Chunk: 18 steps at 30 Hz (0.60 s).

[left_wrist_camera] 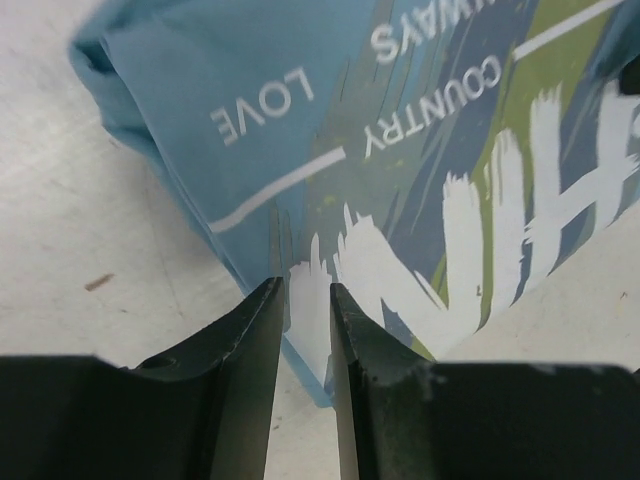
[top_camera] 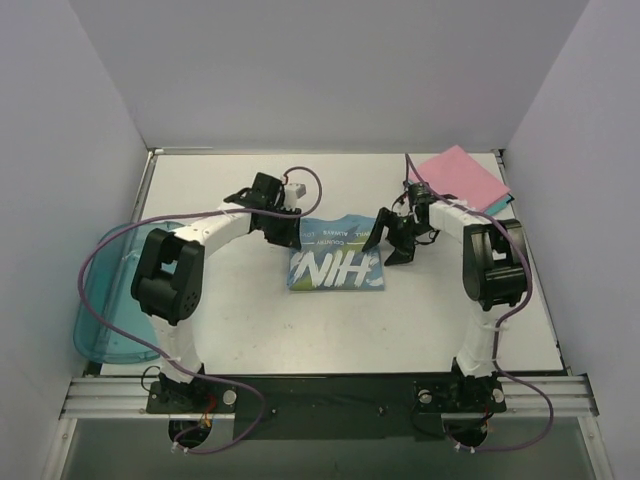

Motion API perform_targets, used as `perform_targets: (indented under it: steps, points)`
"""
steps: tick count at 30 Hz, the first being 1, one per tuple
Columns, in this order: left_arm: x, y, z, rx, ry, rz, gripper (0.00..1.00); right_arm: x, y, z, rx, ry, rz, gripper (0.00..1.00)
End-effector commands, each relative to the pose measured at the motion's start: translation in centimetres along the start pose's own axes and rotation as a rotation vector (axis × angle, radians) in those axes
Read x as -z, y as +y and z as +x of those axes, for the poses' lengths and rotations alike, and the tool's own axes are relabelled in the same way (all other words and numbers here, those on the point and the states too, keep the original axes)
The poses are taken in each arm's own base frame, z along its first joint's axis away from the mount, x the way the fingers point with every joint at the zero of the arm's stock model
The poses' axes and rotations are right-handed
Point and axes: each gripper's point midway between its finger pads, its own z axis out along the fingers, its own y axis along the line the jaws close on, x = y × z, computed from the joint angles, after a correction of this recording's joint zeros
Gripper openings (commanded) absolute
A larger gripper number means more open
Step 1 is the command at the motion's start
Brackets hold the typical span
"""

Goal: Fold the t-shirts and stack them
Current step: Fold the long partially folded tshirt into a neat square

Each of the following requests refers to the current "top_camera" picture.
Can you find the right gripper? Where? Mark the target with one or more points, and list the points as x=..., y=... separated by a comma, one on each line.
x=400, y=228

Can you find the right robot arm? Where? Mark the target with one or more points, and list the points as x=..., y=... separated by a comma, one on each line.
x=496, y=275

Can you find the aluminium frame rail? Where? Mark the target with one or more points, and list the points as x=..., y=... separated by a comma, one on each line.
x=124, y=398

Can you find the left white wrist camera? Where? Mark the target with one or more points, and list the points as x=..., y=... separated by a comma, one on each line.
x=293, y=192

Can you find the teal plastic bin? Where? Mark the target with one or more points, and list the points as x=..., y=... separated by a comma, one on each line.
x=107, y=288

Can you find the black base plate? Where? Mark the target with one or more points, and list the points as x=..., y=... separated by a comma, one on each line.
x=425, y=406

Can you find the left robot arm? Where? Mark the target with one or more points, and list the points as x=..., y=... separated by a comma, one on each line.
x=168, y=281

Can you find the light blue t shirt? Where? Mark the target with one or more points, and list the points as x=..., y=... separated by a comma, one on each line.
x=331, y=257

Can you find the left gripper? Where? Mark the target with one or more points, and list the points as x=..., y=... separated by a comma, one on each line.
x=279, y=228

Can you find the folded teal t shirt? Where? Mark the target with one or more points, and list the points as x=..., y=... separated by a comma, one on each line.
x=499, y=205

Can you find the folded pink t shirt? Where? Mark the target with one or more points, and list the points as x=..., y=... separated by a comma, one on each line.
x=474, y=178

